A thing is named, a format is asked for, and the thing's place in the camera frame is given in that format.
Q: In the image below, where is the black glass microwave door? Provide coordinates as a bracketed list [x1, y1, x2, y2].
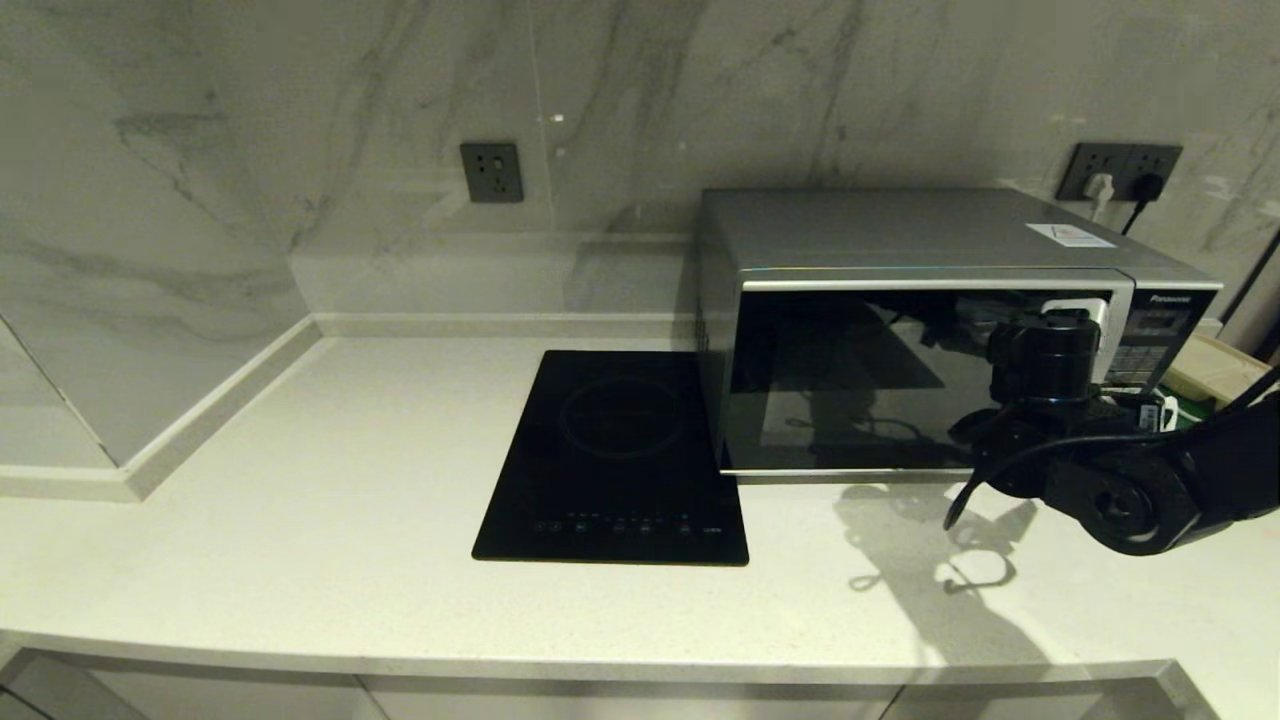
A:
[720, 268, 1136, 477]

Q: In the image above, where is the silver microwave oven body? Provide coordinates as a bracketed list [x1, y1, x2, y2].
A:
[697, 188, 1224, 483]

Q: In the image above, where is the white sticker label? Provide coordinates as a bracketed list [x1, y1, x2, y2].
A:
[1026, 223, 1118, 249]

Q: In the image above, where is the beige power strip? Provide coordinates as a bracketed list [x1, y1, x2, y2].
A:
[1165, 333, 1269, 407]

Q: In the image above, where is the green plastic tray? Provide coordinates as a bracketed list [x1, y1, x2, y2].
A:
[1160, 392, 1216, 426]

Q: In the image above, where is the black induction cooktop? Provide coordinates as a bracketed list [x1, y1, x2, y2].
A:
[472, 349, 750, 568]

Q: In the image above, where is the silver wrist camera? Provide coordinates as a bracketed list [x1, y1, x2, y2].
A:
[1095, 390, 1183, 434]

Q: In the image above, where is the black plug with cable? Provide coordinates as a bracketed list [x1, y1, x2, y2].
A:
[1122, 173, 1168, 238]

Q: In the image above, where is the grey double wall socket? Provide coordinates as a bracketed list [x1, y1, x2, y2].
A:
[1059, 142, 1184, 203]

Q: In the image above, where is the grey single wall socket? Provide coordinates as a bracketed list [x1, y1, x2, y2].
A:
[461, 142, 525, 204]

